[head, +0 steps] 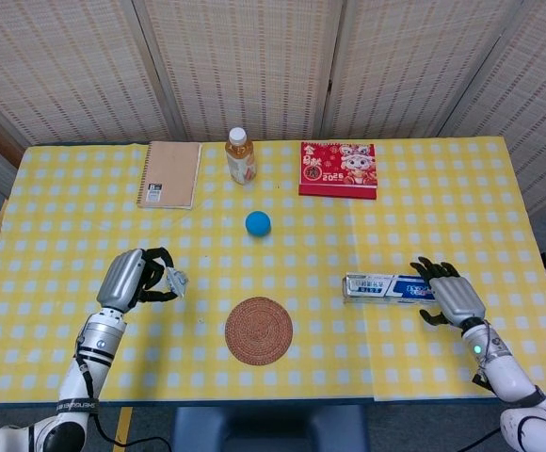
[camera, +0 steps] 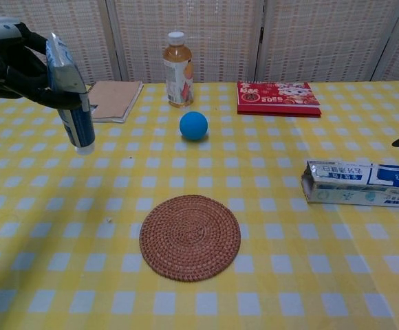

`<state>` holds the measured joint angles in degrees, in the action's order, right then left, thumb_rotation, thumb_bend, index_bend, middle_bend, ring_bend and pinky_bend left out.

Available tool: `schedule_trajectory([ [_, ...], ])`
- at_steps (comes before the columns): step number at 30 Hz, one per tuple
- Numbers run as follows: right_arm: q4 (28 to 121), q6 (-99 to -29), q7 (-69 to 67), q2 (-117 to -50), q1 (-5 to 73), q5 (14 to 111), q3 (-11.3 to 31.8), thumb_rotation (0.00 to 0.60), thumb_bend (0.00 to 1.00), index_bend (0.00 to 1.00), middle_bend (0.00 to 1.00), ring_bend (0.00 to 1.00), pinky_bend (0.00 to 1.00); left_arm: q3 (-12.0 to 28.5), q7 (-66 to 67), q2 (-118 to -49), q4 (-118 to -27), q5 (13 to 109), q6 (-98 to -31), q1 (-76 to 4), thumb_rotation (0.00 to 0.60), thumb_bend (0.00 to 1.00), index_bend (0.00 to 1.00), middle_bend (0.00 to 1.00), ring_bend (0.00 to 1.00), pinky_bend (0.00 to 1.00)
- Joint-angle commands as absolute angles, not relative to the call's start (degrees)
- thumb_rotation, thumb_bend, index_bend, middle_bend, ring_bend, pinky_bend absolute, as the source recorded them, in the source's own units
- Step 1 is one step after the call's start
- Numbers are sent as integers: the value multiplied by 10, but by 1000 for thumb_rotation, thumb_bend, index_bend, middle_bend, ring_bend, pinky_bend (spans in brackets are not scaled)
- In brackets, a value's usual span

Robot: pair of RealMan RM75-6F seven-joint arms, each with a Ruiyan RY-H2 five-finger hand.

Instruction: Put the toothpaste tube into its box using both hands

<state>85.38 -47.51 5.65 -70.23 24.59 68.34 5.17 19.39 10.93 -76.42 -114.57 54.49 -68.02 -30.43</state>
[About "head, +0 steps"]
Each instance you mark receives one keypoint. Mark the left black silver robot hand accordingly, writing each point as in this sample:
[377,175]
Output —
[120,280]

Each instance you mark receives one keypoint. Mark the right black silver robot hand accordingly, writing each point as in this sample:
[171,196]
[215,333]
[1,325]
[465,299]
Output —
[459,299]

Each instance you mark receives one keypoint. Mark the white blue toothpaste tube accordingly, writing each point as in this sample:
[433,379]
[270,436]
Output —
[179,281]

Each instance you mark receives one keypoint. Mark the blue white toothpaste box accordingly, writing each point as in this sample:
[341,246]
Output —
[376,288]

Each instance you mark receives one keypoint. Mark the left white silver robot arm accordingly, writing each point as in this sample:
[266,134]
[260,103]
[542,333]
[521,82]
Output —
[96,343]

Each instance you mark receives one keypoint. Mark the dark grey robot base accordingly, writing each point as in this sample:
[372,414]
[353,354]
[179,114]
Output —
[270,431]

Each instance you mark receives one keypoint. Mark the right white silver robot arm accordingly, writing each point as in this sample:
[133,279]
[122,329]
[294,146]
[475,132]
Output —
[503,372]

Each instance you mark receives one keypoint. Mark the yellow white checkered tablecloth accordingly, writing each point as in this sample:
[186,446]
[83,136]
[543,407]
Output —
[301,245]

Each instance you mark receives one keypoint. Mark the tan spiral notebook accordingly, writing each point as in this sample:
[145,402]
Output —
[169,174]

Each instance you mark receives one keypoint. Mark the round brown woven coaster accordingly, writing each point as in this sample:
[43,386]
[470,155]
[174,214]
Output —
[259,330]

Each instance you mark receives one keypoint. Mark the yellow floor tape strip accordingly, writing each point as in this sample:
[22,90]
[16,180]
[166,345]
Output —
[123,428]

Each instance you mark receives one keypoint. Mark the blue ball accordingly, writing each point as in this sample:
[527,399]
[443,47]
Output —
[258,223]

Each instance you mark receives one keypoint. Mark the tea bottle with white cap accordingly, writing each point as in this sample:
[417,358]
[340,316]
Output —
[241,162]

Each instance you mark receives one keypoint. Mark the red desk calendar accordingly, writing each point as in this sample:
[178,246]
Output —
[338,172]

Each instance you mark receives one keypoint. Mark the woven bamboo folding screen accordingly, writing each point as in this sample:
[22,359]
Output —
[254,66]

